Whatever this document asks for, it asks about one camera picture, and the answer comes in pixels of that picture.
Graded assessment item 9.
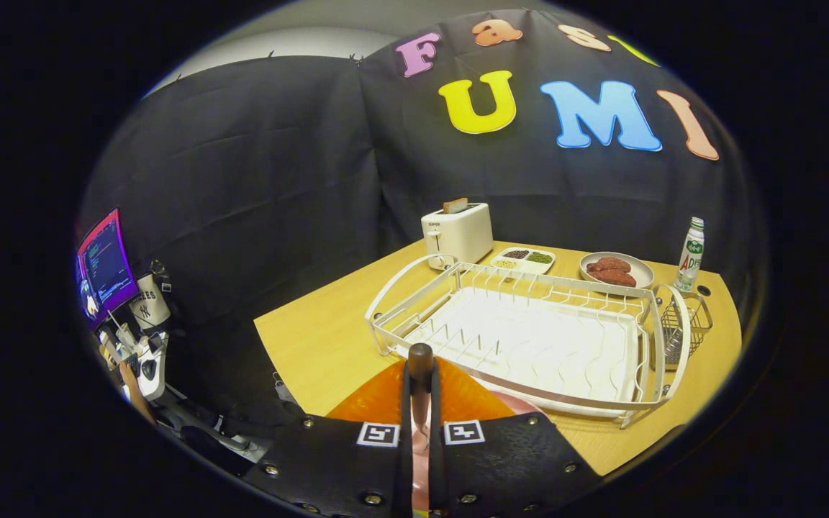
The white wire dish rack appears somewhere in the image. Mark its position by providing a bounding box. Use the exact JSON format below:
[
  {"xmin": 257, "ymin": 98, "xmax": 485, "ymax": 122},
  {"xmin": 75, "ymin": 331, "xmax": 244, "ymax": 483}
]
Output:
[{"xmin": 364, "ymin": 253, "xmax": 693, "ymax": 430}]

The black backdrop cloth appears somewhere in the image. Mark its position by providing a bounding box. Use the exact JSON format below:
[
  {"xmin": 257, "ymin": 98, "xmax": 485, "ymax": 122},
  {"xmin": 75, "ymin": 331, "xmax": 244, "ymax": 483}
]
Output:
[{"xmin": 76, "ymin": 9, "xmax": 768, "ymax": 432}]

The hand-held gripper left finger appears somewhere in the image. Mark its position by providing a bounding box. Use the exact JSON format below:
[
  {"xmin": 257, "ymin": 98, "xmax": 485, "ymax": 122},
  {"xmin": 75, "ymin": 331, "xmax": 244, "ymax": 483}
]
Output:
[{"xmin": 245, "ymin": 358, "xmax": 415, "ymax": 518}]

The white drink bottle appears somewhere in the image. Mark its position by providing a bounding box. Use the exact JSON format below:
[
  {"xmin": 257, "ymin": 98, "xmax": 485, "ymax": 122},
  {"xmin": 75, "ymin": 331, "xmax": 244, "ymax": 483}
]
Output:
[{"xmin": 674, "ymin": 217, "xmax": 705, "ymax": 294}]

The metal wire basket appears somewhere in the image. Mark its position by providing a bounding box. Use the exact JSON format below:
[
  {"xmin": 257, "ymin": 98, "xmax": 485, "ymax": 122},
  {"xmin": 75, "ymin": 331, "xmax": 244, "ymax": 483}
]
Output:
[{"xmin": 656, "ymin": 284, "xmax": 714, "ymax": 371}]

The white toaster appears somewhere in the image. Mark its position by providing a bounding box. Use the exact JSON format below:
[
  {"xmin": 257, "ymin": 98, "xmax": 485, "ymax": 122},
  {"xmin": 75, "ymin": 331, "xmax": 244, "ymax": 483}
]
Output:
[{"xmin": 420, "ymin": 202, "xmax": 494, "ymax": 271}]

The grey round plate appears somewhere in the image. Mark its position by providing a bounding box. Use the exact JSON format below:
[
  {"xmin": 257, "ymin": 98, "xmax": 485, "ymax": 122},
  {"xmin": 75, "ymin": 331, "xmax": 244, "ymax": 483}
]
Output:
[{"xmin": 579, "ymin": 251, "xmax": 655, "ymax": 290}]

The white printed mug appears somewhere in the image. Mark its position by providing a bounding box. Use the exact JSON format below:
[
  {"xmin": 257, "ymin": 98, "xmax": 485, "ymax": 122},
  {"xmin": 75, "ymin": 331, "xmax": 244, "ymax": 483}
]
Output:
[{"xmin": 129, "ymin": 272, "xmax": 172, "ymax": 330}]

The white drip tray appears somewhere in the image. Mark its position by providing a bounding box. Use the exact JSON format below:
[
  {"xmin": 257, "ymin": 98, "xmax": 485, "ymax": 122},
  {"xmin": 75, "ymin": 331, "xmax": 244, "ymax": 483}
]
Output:
[{"xmin": 404, "ymin": 286, "xmax": 642, "ymax": 404}]

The pink plate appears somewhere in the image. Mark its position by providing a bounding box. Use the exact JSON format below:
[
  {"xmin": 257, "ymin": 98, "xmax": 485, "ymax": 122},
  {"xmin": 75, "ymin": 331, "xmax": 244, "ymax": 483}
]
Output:
[{"xmin": 412, "ymin": 391, "xmax": 546, "ymax": 513}]

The white divided dish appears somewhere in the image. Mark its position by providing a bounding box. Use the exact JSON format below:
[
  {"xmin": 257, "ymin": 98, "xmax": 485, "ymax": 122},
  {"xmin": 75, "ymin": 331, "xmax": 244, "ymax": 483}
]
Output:
[{"xmin": 490, "ymin": 247, "xmax": 556, "ymax": 276}]

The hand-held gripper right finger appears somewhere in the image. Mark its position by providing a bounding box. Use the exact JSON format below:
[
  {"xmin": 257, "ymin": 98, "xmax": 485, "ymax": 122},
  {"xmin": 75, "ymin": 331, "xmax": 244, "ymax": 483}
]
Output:
[{"xmin": 427, "ymin": 358, "xmax": 602, "ymax": 518}]

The computer monitor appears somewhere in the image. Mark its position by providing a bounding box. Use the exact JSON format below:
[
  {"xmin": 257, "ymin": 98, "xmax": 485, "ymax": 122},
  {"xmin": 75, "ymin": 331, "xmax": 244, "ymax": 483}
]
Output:
[{"xmin": 75, "ymin": 208, "xmax": 140, "ymax": 330}]

